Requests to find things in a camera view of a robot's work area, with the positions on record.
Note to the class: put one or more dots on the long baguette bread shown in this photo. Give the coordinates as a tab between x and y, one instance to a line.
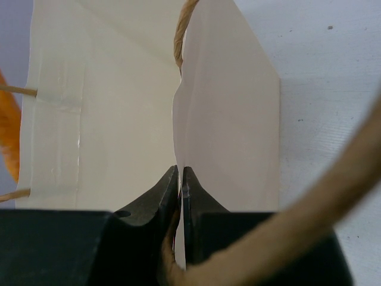
10	133

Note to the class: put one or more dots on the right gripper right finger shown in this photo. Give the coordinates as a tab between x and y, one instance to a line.
207	225

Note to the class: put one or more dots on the beige paper bag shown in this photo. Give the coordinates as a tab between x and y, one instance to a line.
275	105

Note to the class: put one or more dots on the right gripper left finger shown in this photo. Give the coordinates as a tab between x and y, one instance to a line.
147	219

